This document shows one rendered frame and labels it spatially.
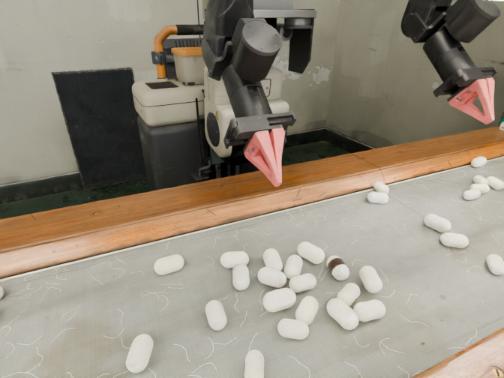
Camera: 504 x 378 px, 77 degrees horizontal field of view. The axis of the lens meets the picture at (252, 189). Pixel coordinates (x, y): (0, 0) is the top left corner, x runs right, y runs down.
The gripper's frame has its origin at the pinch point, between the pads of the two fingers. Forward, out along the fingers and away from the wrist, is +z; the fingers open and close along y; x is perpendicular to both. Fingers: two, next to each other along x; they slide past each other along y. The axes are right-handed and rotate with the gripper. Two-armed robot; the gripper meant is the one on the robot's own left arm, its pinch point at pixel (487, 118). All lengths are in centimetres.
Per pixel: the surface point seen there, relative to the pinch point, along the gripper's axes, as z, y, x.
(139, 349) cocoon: 18, -65, -1
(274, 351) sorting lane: 22, -54, -2
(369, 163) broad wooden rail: -0.7, -17.9, 13.2
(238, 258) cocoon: 12, -53, 4
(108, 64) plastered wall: -140, -61, 129
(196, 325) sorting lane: 18, -60, 1
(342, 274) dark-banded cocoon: 17.8, -42.1, -0.6
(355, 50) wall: -134, 118, 118
